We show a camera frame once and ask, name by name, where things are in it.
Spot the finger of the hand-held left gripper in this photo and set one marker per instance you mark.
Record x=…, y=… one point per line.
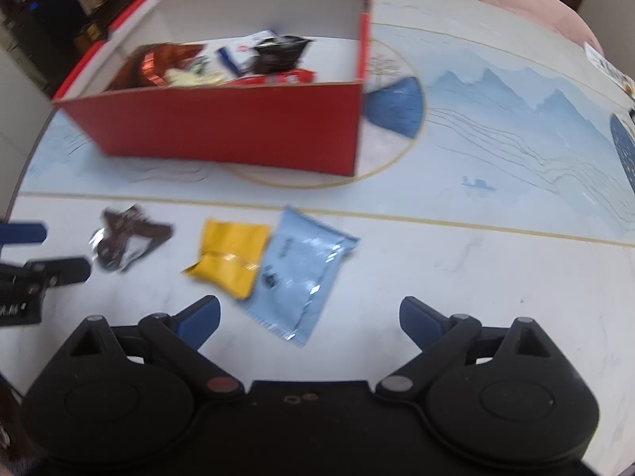
x=62, y=270
x=22, y=233

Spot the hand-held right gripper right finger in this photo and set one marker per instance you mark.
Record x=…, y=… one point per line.
x=420, y=321

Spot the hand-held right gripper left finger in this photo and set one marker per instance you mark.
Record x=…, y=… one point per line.
x=199, y=320

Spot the dark brown snack packet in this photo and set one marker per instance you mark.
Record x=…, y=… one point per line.
x=131, y=235

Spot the light blue snack packet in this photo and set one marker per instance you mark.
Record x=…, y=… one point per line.
x=297, y=277

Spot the red cardboard box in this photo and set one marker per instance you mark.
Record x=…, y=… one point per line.
x=223, y=129

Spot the copper red foil snack packet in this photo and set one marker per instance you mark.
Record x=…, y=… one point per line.
x=154, y=67

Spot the pale yellow snack packet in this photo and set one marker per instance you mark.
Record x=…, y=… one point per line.
x=193, y=79

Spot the white and blue snack packet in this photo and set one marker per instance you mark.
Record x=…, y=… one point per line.
x=243, y=52

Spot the black snack packet gold print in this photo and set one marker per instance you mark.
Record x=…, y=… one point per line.
x=280, y=52

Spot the white cabinet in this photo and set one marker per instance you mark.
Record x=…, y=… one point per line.
x=20, y=104

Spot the black cabinet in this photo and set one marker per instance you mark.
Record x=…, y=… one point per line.
x=49, y=5

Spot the red flat snack packet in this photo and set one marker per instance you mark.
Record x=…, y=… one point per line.
x=270, y=78

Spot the white printed paper label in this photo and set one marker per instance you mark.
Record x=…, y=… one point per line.
x=610, y=69

